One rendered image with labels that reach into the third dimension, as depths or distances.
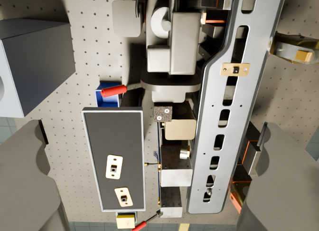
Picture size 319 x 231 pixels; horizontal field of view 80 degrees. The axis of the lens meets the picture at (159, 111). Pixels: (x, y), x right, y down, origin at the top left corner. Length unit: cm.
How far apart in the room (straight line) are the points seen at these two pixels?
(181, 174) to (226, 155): 22
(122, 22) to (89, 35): 43
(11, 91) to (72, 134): 59
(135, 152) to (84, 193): 96
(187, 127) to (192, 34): 29
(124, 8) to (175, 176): 50
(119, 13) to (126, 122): 24
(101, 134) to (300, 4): 89
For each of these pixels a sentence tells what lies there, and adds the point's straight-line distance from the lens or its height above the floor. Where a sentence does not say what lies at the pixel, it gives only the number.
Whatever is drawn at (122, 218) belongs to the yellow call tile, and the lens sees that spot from 74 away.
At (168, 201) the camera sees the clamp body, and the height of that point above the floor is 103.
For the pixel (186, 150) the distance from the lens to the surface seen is 60.
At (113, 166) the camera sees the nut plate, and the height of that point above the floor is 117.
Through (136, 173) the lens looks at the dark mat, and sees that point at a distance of 57.
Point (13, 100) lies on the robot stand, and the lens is 61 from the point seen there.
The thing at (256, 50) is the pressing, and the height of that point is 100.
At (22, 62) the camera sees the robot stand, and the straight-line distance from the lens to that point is 61.
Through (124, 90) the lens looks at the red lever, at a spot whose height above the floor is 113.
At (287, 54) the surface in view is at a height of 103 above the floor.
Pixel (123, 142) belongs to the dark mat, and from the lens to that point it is 50.
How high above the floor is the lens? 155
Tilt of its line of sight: 61 degrees down
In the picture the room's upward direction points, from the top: 176 degrees clockwise
